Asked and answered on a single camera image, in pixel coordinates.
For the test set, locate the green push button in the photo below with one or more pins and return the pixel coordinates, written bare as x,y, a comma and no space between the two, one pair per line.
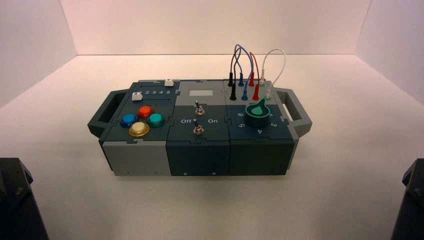
156,119

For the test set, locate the yellow push button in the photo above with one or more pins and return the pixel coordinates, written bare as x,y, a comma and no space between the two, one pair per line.
139,129

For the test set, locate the grey display panel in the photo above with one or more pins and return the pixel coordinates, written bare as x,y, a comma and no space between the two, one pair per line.
201,93

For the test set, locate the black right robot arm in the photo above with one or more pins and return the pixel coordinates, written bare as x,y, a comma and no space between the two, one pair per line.
410,215

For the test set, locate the metal toggle switch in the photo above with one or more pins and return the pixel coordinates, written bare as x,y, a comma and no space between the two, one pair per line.
198,128
198,108

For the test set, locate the green rotary knob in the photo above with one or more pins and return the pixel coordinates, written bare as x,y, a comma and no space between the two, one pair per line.
257,116

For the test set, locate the blue push button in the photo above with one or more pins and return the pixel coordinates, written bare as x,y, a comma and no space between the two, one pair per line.
128,120

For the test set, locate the red push button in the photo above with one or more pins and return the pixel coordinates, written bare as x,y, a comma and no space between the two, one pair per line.
145,112

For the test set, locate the dark teal grey control box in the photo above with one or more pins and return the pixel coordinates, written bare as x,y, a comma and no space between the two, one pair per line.
198,155

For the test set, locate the white slider knob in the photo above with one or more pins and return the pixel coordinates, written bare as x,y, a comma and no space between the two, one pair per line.
169,82
136,96

